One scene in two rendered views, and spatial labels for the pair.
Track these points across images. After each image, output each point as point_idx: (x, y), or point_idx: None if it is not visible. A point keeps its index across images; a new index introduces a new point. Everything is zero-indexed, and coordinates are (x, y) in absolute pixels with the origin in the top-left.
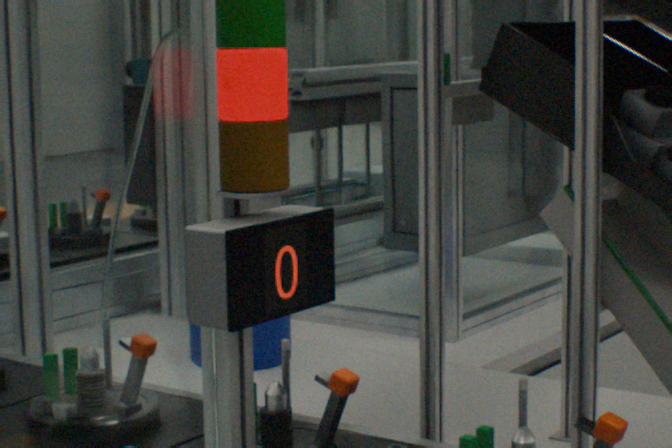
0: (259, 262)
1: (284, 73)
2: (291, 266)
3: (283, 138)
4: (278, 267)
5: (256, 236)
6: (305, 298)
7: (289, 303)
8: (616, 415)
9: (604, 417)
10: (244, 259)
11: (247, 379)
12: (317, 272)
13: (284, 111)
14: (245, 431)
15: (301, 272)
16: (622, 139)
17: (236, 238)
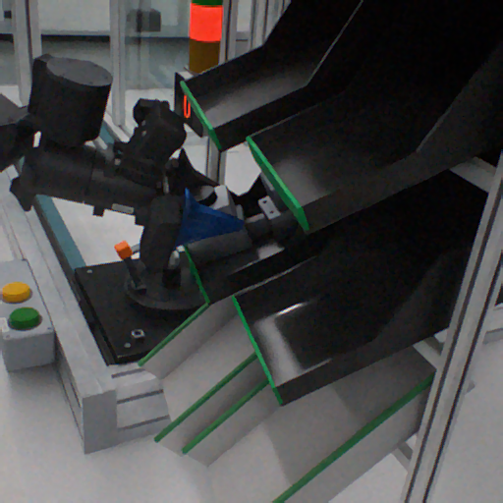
0: (181, 93)
1: (193, 17)
2: (188, 105)
3: (191, 47)
4: (185, 101)
5: (181, 82)
6: (191, 124)
7: (187, 120)
8: (123, 247)
9: (123, 241)
10: (177, 87)
11: (209, 154)
12: (195, 118)
13: (192, 34)
14: (207, 175)
15: (191, 111)
16: (258, 175)
17: (176, 77)
